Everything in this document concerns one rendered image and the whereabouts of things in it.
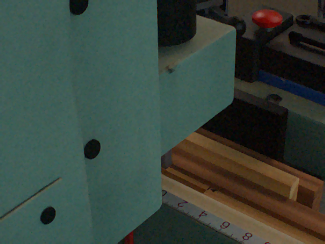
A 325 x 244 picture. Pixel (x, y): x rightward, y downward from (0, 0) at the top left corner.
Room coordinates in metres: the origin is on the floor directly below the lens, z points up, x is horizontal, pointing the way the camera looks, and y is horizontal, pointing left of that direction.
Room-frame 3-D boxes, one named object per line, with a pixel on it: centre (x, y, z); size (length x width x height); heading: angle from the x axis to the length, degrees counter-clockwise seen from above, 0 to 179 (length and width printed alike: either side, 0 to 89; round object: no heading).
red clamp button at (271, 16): (0.57, -0.10, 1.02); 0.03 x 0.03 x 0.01
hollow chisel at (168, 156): (0.43, 0.00, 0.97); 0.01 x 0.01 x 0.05; 50
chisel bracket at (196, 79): (0.42, 0.01, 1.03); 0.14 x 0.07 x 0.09; 140
